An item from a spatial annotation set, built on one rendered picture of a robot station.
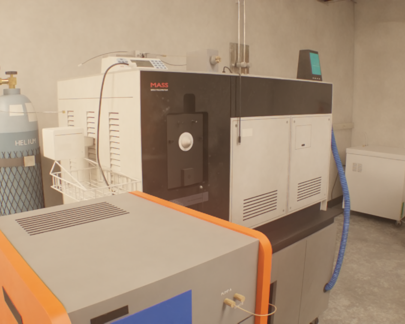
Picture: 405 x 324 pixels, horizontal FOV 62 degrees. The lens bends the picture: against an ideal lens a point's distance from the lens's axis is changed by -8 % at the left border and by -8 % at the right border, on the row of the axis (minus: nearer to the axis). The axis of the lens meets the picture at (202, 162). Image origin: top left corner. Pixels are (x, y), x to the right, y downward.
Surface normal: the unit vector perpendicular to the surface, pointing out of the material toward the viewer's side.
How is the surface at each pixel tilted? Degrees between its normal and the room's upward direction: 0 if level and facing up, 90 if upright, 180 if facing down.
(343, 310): 0
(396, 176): 90
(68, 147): 90
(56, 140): 90
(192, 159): 90
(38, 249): 0
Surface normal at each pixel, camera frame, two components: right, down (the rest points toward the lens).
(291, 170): 0.68, 0.13
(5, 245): 0.00, -0.98
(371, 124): -0.73, 0.12
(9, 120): 0.29, 0.04
